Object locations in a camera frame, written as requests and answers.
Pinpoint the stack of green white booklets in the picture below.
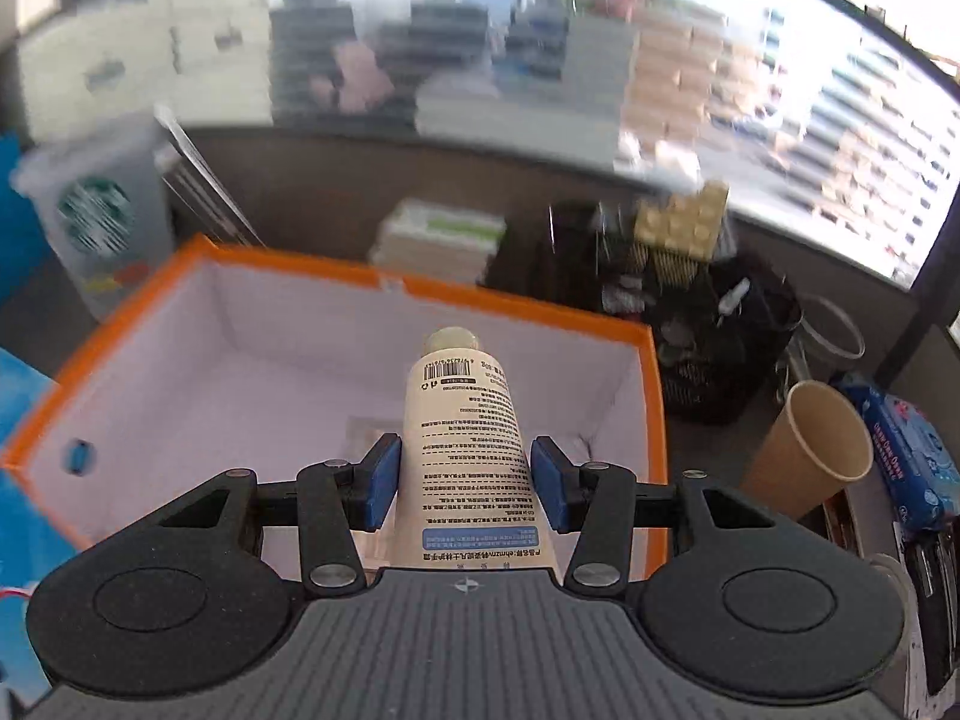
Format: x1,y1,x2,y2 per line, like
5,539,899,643
372,198,508,287

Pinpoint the clear acrylic sign holder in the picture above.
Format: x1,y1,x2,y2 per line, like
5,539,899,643
153,105,268,249

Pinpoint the yellow pill blister pack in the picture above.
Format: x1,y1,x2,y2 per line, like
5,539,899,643
633,181,731,264

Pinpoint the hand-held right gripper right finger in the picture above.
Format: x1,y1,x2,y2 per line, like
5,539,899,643
529,434,785,598

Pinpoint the black mesh desk organizer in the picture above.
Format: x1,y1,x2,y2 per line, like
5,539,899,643
487,199,804,425

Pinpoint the small white bottle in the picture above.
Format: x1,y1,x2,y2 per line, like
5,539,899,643
715,277,752,328

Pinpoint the white cream tube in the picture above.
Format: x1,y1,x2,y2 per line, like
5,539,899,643
394,325,560,572

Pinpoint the clear plastic cup green logo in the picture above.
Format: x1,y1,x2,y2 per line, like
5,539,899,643
10,116,178,323

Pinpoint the blue printed sheet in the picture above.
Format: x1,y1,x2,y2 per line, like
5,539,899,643
0,348,85,695

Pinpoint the brown paper cup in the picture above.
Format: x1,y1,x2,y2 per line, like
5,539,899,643
738,379,875,523

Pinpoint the orange cardboard box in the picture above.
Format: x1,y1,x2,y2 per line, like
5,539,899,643
2,234,669,587

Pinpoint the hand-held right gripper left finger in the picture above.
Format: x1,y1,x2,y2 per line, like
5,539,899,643
154,431,406,598

